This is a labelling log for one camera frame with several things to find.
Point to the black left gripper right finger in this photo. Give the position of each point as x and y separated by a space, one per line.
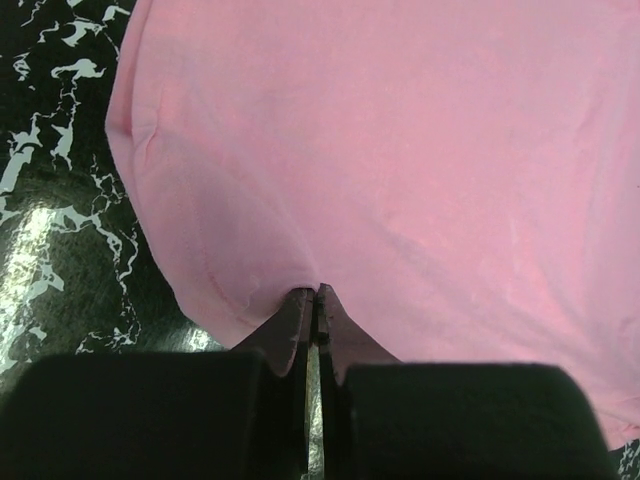
384 419

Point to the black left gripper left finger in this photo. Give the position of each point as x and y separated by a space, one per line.
239 414

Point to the pink t shirt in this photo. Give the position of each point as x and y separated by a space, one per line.
464 174

